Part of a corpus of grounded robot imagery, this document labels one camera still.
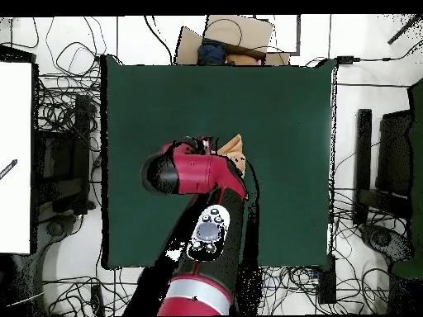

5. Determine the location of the black stand base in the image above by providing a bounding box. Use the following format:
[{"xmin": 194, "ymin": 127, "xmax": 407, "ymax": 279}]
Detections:
[
  {"xmin": 37, "ymin": 213, "xmax": 84, "ymax": 249},
  {"xmin": 358, "ymin": 222, "xmax": 414, "ymax": 265}
]

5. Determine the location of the brown cardboard box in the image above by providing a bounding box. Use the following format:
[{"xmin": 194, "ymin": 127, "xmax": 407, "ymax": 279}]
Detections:
[{"xmin": 173, "ymin": 14, "xmax": 292, "ymax": 66}]

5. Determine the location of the black rod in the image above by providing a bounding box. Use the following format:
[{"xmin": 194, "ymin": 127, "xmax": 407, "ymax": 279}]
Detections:
[{"xmin": 387, "ymin": 14, "xmax": 423, "ymax": 46}]

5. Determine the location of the tan terry towel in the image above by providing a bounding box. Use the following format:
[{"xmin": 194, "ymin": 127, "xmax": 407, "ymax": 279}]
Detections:
[{"xmin": 216, "ymin": 133, "xmax": 248, "ymax": 180}]

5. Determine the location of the orange garment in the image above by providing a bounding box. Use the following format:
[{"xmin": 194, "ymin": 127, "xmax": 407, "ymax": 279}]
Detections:
[{"xmin": 224, "ymin": 53, "xmax": 263, "ymax": 66}]

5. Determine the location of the black marker pen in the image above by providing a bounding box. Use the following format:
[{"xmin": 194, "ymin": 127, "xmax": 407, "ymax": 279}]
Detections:
[{"xmin": 0, "ymin": 158, "xmax": 19, "ymax": 182}]

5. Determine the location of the white board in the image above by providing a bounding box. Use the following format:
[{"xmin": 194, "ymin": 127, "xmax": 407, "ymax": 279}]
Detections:
[{"xmin": 0, "ymin": 60, "xmax": 33, "ymax": 255}]

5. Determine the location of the dark blue garment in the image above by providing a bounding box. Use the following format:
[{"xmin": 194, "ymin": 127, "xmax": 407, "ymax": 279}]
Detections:
[{"xmin": 197, "ymin": 38, "xmax": 228, "ymax": 66}]

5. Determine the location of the dark green table cloth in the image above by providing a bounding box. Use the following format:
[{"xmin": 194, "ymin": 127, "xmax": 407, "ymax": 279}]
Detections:
[{"xmin": 99, "ymin": 54, "xmax": 339, "ymax": 271}]

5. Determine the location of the black power strip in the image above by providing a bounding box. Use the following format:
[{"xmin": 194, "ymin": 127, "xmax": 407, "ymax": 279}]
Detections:
[{"xmin": 89, "ymin": 283, "xmax": 107, "ymax": 317}]

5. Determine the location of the black power adapter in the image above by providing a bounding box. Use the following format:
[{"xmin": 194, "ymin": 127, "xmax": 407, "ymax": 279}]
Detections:
[{"xmin": 335, "ymin": 54, "xmax": 362, "ymax": 66}]

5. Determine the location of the black cable loop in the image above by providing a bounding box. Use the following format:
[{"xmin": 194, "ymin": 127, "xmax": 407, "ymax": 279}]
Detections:
[
  {"xmin": 45, "ymin": 16, "xmax": 108, "ymax": 80},
  {"xmin": 202, "ymin": 17, "xmax": 245, "ymax": 45}
]

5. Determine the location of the black and blue cable tangle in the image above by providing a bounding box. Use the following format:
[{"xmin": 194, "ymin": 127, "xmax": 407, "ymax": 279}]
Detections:
[{"xmin": 259, "ymin": 265, "xmax": 321, "ymax": 317}]

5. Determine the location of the black upright bar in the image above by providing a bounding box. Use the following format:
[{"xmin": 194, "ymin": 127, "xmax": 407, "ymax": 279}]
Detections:
[{"xmin": 352, "ymin": 108, "xmax": 373, "ymax": 228}]

